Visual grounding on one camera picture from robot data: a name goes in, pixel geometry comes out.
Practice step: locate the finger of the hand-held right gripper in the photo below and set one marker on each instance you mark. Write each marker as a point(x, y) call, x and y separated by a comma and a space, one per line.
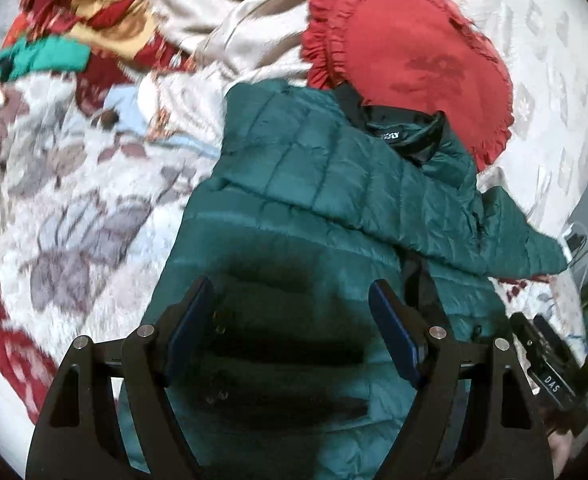
point(523, 335)

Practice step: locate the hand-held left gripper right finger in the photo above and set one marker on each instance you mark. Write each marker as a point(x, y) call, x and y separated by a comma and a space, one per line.
point(394, 332)

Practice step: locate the red ruffled cushion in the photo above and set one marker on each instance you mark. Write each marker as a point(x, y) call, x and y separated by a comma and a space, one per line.
point(414, 45)

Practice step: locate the green quilted puffer jacket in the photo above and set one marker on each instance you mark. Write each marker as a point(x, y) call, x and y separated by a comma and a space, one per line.
point(324, 200)

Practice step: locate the red yellow patterned cloth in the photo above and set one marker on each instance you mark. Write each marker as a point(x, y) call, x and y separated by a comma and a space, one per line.
point(113, 15)

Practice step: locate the white red floral blanket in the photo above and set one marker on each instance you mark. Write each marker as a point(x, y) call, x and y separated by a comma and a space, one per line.
point(73, 185)

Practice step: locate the teal green cloth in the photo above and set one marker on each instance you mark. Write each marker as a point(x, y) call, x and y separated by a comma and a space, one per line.
point(38, 57)

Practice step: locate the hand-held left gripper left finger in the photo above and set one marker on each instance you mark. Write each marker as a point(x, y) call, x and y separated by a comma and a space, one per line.
point(189, 330)

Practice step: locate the light blue cloth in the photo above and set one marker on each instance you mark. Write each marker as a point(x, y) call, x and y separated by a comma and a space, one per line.
point(123, 105)

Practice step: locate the beige embossed bedspread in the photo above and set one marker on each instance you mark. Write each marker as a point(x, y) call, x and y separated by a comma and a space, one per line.
point(233, 15)

